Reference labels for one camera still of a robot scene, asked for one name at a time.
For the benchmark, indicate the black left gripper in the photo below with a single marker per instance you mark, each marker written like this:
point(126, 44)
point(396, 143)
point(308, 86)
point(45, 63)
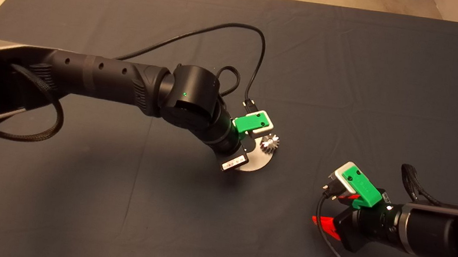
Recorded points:
point(233, 162)

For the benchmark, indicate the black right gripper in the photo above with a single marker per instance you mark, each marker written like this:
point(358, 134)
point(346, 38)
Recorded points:
point(352, 231)

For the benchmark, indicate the small steel planetary gear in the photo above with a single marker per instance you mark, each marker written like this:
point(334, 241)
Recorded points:
point(270, 143)

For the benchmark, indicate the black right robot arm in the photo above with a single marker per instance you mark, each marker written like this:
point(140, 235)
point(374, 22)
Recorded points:
point(430, 232)

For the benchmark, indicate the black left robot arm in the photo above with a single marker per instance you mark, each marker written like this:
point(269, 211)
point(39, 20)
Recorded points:
point(108, 79)

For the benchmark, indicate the round metal carrier plate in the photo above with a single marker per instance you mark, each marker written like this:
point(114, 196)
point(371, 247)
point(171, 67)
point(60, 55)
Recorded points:
point(258, 160)

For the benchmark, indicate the dark grey table cloth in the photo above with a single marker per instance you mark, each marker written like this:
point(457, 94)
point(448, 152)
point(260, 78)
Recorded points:
point(352, 52)

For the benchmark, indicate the green right camera mount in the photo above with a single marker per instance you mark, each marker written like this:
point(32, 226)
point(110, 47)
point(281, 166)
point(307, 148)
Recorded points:
point(363, 188)

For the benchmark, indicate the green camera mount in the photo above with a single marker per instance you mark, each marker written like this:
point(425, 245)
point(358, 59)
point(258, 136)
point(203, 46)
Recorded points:
point(249, 123)
point(363, 188)

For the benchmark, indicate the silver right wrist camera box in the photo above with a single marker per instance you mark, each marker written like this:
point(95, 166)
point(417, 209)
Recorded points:
point(339, 174)

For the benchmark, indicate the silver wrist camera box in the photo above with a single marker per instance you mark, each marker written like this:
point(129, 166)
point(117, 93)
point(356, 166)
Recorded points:
point(339, 174)
point(267, 122)

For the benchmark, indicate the green left camera mount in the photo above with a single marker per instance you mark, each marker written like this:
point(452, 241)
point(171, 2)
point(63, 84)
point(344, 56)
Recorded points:
point(249, 123)

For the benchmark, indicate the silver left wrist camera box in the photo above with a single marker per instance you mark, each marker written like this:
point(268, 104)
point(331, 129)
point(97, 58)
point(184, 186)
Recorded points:
point(267, 122)

